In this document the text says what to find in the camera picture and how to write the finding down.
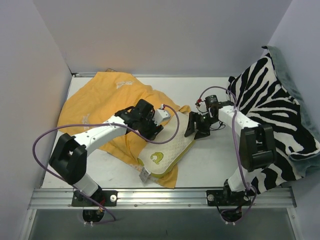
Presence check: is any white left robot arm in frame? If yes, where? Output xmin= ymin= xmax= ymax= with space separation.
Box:
xmin=49 ymin=99 xmax=171 ymax=206

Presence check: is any zebra striped blanket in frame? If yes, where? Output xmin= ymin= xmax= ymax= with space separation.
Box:
xmin=227 ymin=53 xmax=320 ymax=194

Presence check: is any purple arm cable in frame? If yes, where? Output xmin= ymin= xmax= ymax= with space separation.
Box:
xmin=196 ymin=86 xmax=258 ymax=224
xmin=32 ymin=104 xmax=181 ymax=225

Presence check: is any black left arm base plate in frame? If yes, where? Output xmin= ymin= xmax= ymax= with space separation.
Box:
xmin=71 ymin=189 xmax=118 ymax=207

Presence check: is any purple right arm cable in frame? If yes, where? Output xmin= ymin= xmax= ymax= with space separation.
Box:
xmin=196 ymin=86 xmax=258 ymax=224

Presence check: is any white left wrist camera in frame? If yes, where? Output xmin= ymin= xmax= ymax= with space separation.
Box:
xmin=152 ymin=104 xmax=171 ymax=126

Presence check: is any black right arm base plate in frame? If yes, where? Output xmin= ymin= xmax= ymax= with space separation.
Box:
xmin=206 ymin=189 xmax=252 ymax=207

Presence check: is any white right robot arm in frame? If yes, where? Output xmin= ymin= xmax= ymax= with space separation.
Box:
xmin=184 ymin=95 xmax=277 ymax=205

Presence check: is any cream quilted pillow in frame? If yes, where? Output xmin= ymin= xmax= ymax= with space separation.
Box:
xmin=137 ymin=112 xmax=195 ymax=189

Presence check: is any aluminium front rail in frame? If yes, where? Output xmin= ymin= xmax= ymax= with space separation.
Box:
xmin=28 ymin=187 xmax=297 ymax=211

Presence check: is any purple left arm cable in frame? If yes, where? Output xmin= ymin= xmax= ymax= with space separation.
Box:
xmin=32 ymin=104 xmax=181 ymax=225

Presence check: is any grey green towel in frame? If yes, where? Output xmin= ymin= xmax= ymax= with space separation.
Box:
xmin=261 ymin=45 xmax=320 ymax=179

